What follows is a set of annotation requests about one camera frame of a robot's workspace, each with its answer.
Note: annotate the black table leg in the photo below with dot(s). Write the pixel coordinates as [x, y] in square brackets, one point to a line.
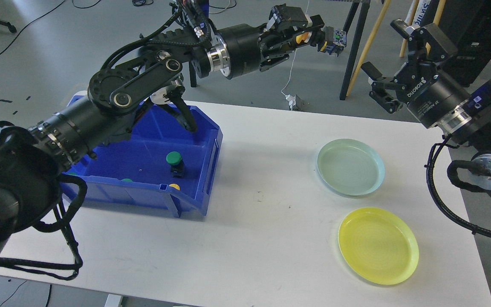
[192, 75]

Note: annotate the black stand legs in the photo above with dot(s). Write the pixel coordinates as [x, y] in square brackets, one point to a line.
[359, 8]

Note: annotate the green push button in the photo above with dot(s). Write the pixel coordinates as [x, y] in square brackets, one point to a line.
[175, 160]

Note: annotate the yellow button at bin front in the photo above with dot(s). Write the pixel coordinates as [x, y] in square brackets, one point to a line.
[175, 186]

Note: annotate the yellow push button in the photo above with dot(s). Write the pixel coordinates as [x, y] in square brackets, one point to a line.
[328, 40]

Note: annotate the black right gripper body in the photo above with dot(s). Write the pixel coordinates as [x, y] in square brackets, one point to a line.
[429, 93]

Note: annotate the black cabinet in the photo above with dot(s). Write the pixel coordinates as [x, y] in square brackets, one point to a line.
[467, 23]

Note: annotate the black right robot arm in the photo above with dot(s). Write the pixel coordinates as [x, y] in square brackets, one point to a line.
[468, 124]

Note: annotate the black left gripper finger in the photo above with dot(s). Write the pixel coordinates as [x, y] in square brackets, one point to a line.
[272, 55]
[290, 21]

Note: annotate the yellow plate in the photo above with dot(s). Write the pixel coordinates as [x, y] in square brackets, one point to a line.
[378, 246]

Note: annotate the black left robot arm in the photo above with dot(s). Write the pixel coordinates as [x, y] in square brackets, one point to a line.
[35, 190]

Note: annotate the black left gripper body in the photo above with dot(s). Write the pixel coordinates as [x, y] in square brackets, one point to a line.
[242, 45]

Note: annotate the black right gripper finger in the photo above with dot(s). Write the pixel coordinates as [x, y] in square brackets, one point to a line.
[427, 45]
[379, 88]

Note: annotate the wooden easel legs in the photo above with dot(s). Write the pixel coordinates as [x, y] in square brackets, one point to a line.
[418, 12]

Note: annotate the light green plate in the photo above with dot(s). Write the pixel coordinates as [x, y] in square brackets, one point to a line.
[350, 168]

